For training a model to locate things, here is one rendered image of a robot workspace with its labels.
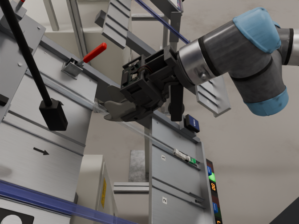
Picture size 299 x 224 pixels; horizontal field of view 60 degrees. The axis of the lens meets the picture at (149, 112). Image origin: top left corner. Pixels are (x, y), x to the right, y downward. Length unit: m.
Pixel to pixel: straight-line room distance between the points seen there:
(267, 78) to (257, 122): 1.46
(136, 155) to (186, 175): 0.93
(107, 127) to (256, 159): 0.97
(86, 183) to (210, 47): 0.61
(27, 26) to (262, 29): 0.38
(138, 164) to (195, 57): 1.20
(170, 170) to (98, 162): 0.32
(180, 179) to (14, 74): 0.46
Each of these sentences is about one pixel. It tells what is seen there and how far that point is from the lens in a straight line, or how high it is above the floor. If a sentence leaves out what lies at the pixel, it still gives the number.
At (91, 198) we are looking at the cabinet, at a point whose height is 0.62.
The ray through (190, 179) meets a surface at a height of 0.75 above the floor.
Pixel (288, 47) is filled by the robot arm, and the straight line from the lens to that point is 0.59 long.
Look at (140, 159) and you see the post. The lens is 1.60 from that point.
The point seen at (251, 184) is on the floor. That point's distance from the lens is 1.64.
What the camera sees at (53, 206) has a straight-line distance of 0.43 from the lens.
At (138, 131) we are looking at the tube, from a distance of 0.61.
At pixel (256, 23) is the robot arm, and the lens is 0.43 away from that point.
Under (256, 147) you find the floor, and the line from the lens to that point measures 1.79.
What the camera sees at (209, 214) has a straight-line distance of 0.72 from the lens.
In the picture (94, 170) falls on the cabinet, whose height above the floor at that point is 0.62.
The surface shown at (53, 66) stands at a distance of 0.57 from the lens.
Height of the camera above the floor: 1.40
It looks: 50 degrees down
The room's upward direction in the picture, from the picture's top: straight up
